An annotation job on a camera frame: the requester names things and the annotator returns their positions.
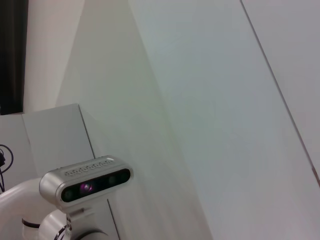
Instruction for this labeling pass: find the silver head camera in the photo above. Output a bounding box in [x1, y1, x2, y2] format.
[38, 154, 133, 214]

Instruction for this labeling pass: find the white robot head mount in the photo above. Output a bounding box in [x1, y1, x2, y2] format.
[0, 177, 118, 240]

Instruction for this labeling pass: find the black looped cable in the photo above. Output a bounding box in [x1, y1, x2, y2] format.
[0, 144, 15, 193]

